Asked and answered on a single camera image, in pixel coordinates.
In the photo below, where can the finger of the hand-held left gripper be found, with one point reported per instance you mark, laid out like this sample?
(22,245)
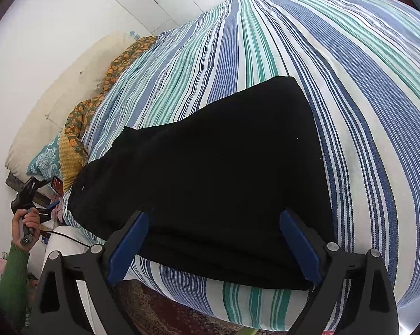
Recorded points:
(54,207)

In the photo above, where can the orange floral cloth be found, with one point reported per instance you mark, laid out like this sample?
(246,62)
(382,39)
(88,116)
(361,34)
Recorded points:
(74,125)

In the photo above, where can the red packet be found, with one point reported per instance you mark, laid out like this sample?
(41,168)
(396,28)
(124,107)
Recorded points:
(57,185)

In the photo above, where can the black pants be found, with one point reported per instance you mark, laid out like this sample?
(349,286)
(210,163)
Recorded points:
(213,167)

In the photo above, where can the person's left hand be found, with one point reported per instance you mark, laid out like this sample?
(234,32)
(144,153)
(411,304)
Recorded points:
(34,225)

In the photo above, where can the dark patterned rug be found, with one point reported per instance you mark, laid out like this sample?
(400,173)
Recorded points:
(168,310)

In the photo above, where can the dark wooden bed frame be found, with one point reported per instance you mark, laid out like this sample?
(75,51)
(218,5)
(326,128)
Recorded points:
(16,181)

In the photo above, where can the blue green striped bedsheet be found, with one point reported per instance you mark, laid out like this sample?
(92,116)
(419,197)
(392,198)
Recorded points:
(353,94)

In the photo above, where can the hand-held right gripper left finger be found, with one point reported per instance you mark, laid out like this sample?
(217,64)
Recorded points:
(129,247)

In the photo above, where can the teal patterned pillow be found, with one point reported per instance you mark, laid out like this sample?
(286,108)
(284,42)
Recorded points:
(44,160)

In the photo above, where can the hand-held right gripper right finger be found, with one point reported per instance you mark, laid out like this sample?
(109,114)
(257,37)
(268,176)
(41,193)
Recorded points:
(299,247)

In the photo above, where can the cream pillow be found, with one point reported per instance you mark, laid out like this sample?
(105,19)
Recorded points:
(67,90)

